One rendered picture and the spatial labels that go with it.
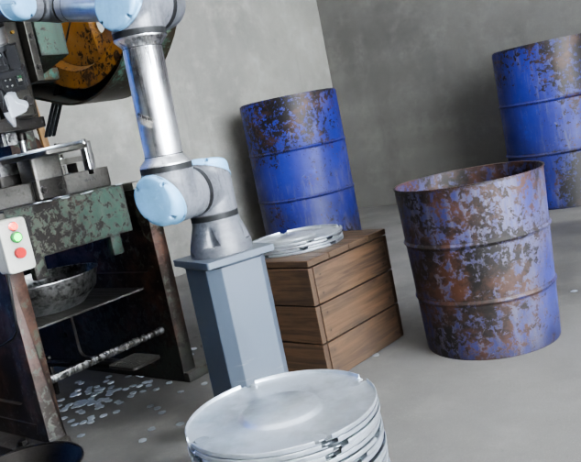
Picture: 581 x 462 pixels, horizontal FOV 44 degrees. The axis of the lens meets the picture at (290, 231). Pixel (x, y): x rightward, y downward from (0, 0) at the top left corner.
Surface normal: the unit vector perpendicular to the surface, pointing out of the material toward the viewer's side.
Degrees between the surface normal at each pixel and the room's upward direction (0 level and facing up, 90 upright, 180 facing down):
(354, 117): 90
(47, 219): 90
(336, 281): 90
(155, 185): 97
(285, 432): 0
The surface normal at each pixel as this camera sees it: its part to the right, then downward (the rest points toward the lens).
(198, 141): 0.76, -0.06
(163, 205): -0.47, 0.35
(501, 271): 0.05, 0.18
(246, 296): 0.56, 0.01
